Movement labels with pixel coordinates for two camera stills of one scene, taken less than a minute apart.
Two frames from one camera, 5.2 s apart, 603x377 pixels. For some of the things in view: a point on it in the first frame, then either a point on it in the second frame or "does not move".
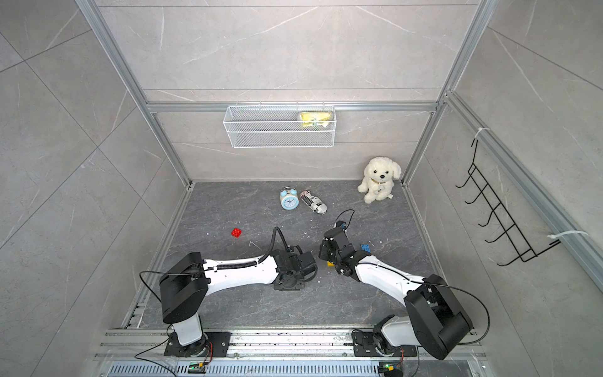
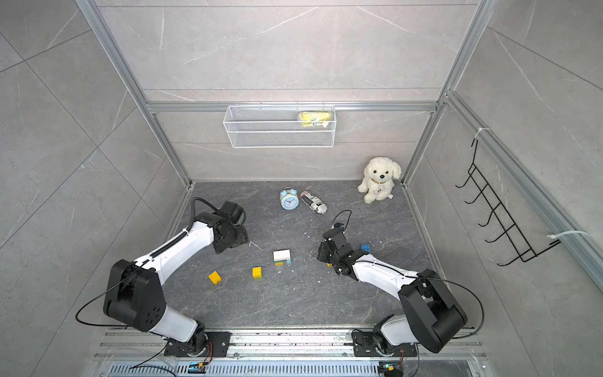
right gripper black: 323,250 does not move
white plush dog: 380,174 does not move
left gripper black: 299,287 to 243,237
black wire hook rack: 523,247 does not move
